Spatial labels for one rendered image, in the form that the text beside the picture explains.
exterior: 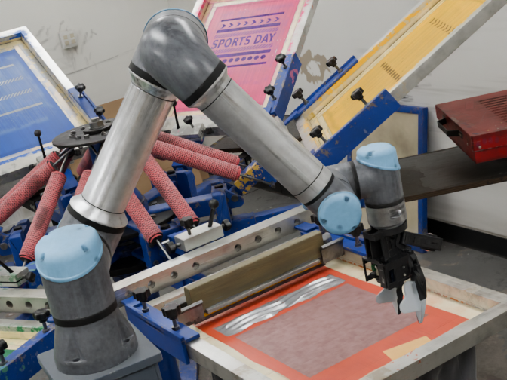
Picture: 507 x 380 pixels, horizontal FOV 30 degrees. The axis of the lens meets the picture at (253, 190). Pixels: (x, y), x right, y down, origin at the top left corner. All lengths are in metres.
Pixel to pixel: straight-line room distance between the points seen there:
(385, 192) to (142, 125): 0.46
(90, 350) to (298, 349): 0.60
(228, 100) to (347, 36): 3.62
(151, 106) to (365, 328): 0.78
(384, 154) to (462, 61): 2.82
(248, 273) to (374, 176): 0.70
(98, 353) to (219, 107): 0.48
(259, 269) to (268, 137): 0.84
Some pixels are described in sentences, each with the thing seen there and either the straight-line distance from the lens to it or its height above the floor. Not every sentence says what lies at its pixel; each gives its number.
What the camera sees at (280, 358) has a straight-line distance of 2.11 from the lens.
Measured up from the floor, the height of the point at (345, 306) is 0.96.
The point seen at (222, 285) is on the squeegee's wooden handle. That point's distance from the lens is 2.34.
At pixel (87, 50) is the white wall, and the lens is 6.57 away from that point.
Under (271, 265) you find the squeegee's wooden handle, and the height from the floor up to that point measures 1.03.
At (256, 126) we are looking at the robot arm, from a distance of 1.58.
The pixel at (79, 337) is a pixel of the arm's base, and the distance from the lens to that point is 1.69.
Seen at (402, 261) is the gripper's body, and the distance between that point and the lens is 1.83.
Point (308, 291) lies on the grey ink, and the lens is 2.39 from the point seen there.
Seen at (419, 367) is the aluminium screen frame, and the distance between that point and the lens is 1.95.
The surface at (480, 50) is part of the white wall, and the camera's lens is 4.46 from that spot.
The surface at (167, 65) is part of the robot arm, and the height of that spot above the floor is 1.69.
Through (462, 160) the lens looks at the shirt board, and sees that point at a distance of 3.21.
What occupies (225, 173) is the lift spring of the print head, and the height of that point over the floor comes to 1.11.
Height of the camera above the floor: 1.94
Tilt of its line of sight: 18 degrees down
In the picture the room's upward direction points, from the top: 12 degrees counter-clockwise
